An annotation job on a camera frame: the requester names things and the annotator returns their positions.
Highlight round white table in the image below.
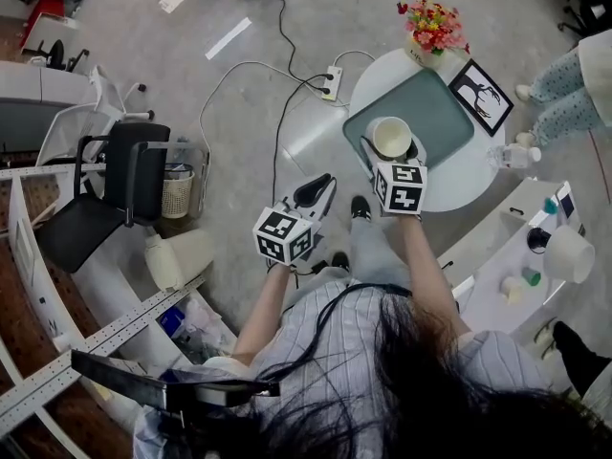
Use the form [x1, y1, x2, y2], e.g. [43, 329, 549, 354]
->
[348, 48, 506, 213]

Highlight potted pink flowers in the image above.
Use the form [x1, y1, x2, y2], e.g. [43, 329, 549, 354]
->
[396, 0, 472, 70]

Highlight wicker waste basket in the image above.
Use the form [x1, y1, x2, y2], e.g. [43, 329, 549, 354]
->
[161, 163, 197, 220]

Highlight black office chair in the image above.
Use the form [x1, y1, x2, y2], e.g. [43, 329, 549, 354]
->
[35, 121, 172, 274]

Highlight black head mount bar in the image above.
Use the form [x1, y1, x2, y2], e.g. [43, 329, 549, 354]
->
[70, 349, 281, 411]

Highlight grey-green tray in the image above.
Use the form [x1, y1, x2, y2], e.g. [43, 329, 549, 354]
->
[342, 68, 476, 171]

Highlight black swivel stool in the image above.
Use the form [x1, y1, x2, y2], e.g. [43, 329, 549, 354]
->
[35, 39, 91, 73]

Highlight person's striped shirt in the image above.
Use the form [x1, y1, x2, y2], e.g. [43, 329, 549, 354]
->
[133, 277, 551, 459]

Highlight white cup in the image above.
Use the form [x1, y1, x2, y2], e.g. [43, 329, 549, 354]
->
[365, 116, 414, 163]

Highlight crumpled plastic bag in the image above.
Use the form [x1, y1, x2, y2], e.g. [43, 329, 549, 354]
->
[184, 296, 227, 339]

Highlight person's right forearm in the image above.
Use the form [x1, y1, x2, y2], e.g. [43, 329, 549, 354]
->
[394, 215, 472, 339]

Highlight white power strip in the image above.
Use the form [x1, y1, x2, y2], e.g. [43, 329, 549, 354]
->
[320, 65, 345, 102]

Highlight white shade table lamp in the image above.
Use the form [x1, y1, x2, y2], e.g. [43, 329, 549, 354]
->
[526, 225, 597, 285]

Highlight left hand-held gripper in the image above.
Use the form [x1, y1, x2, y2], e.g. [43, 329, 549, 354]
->
[251, 173, 339, 268]

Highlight white curved desk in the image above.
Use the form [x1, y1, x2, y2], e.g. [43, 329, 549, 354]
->
[0, 174, 240, 459]

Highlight white floor cable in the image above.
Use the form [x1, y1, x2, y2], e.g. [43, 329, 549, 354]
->
[198, 59, 350, 209]

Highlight person's light trousers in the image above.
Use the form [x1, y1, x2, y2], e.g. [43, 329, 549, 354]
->
[347, 210, 413, 292]

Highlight black headset cable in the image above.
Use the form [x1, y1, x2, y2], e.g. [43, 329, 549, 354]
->
[255, 282, 413, 383]

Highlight perforated metal rail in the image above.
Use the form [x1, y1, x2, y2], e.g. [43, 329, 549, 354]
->
[0, 274, 207, 430]

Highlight black picture frame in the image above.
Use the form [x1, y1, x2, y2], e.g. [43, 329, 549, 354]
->
[448, 58, 515, 138]

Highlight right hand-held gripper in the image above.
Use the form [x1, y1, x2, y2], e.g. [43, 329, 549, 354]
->
[359, 133, 429, 222]

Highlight white mesh chair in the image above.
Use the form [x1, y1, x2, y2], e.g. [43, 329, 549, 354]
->
[35, 64, 157, 166]

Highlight clear water bottle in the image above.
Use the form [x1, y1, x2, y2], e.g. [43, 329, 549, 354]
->
[486, 143, 543, 171]

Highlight cream lidded bin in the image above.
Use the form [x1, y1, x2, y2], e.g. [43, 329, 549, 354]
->
[143, 229, 216, 293]

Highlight white side table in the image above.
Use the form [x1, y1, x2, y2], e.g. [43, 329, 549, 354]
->
[437, 177, 587, 337]

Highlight white cabinet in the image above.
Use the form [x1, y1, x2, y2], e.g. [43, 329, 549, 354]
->
[0, 59, 104, 153]

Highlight black floor cable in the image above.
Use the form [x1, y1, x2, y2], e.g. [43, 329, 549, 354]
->
[243, 0, 334, 83]
[271, 75, 334, 206]

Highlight person's left forearm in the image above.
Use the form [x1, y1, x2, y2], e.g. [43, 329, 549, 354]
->
[231, 263, 293, 367]

